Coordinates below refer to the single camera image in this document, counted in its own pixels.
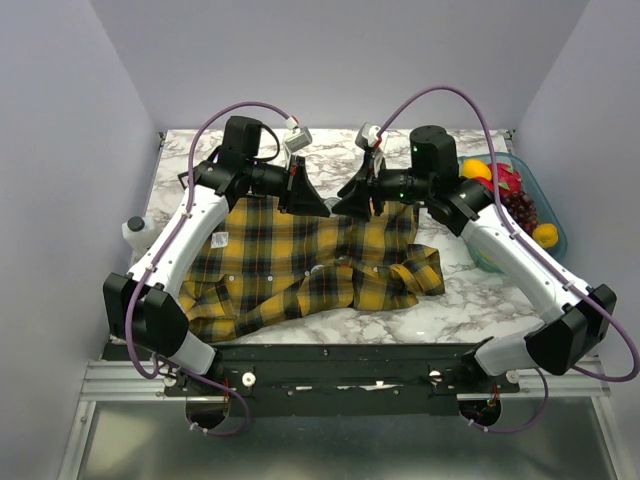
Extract blue green round brooch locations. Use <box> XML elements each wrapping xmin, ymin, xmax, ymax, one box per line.
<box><xmin>324</xmin><ymin>197</ymin><xmax>340</xmax><ymax>211</ymax></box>

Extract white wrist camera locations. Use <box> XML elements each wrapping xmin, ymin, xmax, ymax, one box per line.
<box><xmin>355</xmin><ymin>122</ymin><xmax>388</xmax><ymax>165</ymax></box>
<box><xmin>282</xmin><ymin>126</ymin><xmax>313</xmax><ymax>165</ymax></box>

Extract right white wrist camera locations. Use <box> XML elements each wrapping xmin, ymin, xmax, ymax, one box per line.
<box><xmin>355</xmin><ymin>122</ymin><xmax>388</xmax><ymax>165</ymax></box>

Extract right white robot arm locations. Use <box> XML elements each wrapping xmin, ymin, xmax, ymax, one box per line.
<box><xmin>333</xmin><ymin>123</ymin><xmax>617</xmax><ymax>392</ymax></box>

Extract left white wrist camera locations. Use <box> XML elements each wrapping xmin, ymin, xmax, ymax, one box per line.
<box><xmin>282</xmin><ymin>126</ymin><xmax>313</xmax><ymax>165</ymax></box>

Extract aluminium rail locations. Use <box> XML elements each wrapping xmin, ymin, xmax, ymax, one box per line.
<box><xmin>80</xmin><ymin>360</ymin><xmax>611</xmax><ymax>402</ymax></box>

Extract yellow plaid flannel shirt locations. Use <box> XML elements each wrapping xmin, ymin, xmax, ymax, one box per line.
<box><xmin>179</xmin><ymin>197</ymin><xmax>445</xmax><ymax>343</ymax></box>

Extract yellow mango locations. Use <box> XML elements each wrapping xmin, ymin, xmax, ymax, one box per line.
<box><xmin>461</xmin><ymin>158</ymin><xmax>493</xmax><ymax>181</ymax></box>

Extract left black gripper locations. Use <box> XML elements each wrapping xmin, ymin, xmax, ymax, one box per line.
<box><xmin>245</xmin><ymin>155</ymin><xmax>331</xmax><ymax>217</ymax></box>

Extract orange fruit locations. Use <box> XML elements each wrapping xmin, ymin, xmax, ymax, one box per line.
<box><xmin>532</xmin><ymin>223</ymin><xmax>559</xmax><ymax>249</ymax></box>

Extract red apple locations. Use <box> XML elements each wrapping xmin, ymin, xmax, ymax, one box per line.
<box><xmin>475</xmin><ymin>177</ymin><xmax>494</xmax><ymax>192</ymax></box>

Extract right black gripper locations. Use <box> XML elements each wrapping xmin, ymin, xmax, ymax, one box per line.
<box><xmin>332</xmin><ymin>151</ymin><xmax>433</xmax><ymax>222</ymax></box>

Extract teal plastic fruit bin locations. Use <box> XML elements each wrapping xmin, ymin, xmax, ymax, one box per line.
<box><xmin>458</xmin><ymin>153</ymin><xmax>567</xmax><ymax>262</ymax></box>

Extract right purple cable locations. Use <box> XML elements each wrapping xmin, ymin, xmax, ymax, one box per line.
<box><xmin>377</xmin><ymin>85</ymin><xmax>640</xmax><ymax>435</ymax></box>

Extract white bottle black cap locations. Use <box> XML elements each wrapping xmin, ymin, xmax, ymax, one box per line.
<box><xmin>122</xmin><ymin>216</ymin><xmax>159</xmax><ymax>255</ymax></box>

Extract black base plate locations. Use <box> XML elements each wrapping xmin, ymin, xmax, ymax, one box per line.
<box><xmin>102</xmin><ymin>342</ymin><xmax>586</xmax><ymax>419</ymax></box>

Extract red dragon fruit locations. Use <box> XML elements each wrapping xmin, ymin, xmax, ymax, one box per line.
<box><xmin>495</xmin><ymin>162</ymin><xmax>522</xmax><ymax>197</ymax></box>

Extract dark purple grapes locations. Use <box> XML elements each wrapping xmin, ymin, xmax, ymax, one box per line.
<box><xmin>501</xmin><ymin>191</ymin><xmax>538</xmax><ymax>235</ymax></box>

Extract left black display frame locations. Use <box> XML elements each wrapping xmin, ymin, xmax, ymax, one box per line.
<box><xmin>177</xmin><ymin>171</ymin><xmax>189</xmax><ymax>190</ymax></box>

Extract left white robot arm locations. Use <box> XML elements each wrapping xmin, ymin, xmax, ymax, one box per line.
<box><xmin>103</xmin><ymin>116</ymin><xmax>330</xmax><ymax>395</ymax></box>

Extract purple cable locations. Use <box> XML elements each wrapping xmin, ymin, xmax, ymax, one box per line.
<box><xmin>377</xmin><ymin>85</ymin><xmax>640</xmax><ymax>435</ymax></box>
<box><xmin>124</xmin><ymin>101</ymin><xmax>301</xmax><ymax>437</ymax></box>

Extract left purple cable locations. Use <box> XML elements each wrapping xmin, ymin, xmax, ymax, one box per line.
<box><xmin>124</xmin><ymin>101</ymin><xmax>301</xmax><ymax>437</ymax></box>

